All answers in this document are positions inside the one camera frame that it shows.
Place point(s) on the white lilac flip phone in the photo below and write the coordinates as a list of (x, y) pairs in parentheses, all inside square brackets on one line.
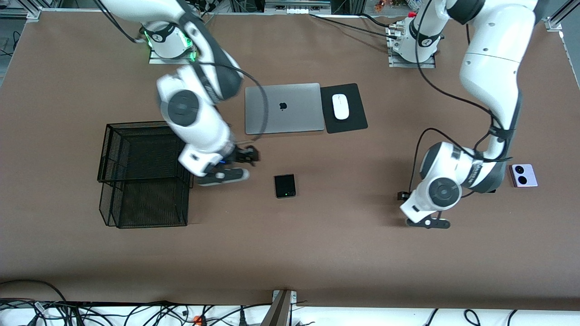
[(528, 176)]

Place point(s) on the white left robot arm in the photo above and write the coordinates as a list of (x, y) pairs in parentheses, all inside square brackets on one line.
[(489, 54)]

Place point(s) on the black mouse pad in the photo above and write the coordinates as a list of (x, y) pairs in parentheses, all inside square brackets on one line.
[(353, 122)]

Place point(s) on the black flip phone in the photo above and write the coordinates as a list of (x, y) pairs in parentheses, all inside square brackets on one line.
[(284, 185)]

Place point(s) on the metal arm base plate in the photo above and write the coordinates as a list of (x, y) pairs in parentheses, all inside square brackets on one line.
[(158, 60), (412, 65)]

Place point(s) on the white computer mouse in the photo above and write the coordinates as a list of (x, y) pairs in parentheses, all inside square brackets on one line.
[(340, 106)]

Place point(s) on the aluminium frame profile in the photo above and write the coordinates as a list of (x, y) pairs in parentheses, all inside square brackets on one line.
[(34, 13), (553, 22)]

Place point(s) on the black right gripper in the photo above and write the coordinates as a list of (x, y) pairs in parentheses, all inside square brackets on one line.
[(240, 155)]

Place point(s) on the grey box with white plugs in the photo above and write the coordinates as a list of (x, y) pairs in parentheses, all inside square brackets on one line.
[(276, 4)]

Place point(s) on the grey metal mounting bracket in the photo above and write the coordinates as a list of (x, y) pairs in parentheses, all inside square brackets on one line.
[(278, 312)]

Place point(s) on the silver laptop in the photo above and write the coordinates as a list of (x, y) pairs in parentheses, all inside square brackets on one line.
[(294, 117)]

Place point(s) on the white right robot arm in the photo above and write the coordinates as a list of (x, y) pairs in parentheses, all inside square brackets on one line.
[(199, 131)]

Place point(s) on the black mesh two-tier organizer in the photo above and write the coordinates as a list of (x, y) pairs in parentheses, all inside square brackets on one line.
[(136, 203)]

